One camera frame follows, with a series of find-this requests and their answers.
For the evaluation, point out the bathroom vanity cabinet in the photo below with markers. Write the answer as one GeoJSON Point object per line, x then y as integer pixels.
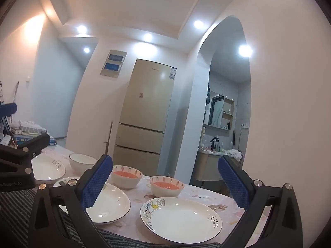
{"type": "Point", "coordinates": [206, 165]}

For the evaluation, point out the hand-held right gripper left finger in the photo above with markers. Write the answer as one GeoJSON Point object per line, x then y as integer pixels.
{"type": "Point", "coordinates": [96, 184]}

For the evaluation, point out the wooden wall shelf cabinet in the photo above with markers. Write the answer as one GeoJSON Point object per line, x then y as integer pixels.
{"type": "Point", "coordinates": [228, 113]}

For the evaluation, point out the black faucet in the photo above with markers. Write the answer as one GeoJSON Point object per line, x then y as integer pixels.
{"type": "Point", "coordinates": [213, 143]}

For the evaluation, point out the grey wall electrical panel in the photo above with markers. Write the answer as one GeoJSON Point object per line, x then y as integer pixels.
{"type": "Point", "coordinates": [113, 64]}

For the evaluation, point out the bathroom mirror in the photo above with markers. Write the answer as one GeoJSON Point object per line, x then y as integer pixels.
{"type": "Point", "coordinates": [216, 108]}

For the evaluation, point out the white towel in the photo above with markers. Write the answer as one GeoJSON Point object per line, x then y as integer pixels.
{"type": "Point", "coordinates": [235, 155]}

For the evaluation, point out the pink cartoon tablecloth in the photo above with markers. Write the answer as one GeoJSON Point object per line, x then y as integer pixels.
{"type": "Point", "coordinates": [135, 201]}

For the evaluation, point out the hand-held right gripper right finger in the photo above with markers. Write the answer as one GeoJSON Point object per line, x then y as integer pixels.
{"type": "Point", "coordinates": [232, 184]}

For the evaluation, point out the stack of books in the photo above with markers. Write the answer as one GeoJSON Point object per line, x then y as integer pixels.
{"type": "Point", "coordinates": [28, 131]}

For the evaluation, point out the beige refrigerator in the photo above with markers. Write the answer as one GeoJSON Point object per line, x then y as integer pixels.
{"type": "Point", "coordinates": [144, 108]}

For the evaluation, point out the white cartoon print plate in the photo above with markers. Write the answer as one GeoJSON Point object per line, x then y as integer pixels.
{"type": "Point", "coordinates": [64, 182]}
{"type": "Point", "coordinates": [46, 169]}
{"type": "Point", "coordinates": [181, 219]}
{"type": "Point", "coordinates": [111, 204]}

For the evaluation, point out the recessed ceiling light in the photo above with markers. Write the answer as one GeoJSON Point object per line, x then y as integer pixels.
{"type": "Point", "coordinates": [198, 24]}
{"type": "Point", "coordinates": [81, 29]}
{"type": "Point", "coordinates": [245, 51]}
{"type": "Point", "coordinates": [148, 37]}
{"type": "Point", "coordinates": [86, 49]}

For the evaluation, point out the thin grey rod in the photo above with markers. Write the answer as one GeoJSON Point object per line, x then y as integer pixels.
{"type": "Point", "coordinates": [15, 91]}

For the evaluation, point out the pink strawberry print bowl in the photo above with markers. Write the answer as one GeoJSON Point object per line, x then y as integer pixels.
{"type": "Point", "coordinates": [126, 182]}
{"type": "Point", "coordinates": [165, 191]}

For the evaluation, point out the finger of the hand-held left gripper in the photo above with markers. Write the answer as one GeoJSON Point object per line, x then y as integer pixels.
{"type": "Point", "coordinates": [7, 109]}
{"type": "Point", "coordinates": [33, 144]}

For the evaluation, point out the thin wooden stick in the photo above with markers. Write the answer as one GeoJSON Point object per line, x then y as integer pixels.
{"type": "Point", "coordinates": [110, 134]}

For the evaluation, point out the white bowl with dark rim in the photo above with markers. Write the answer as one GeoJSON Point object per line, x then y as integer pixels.
{"type": "Point", "coordinates": [80, 164]}

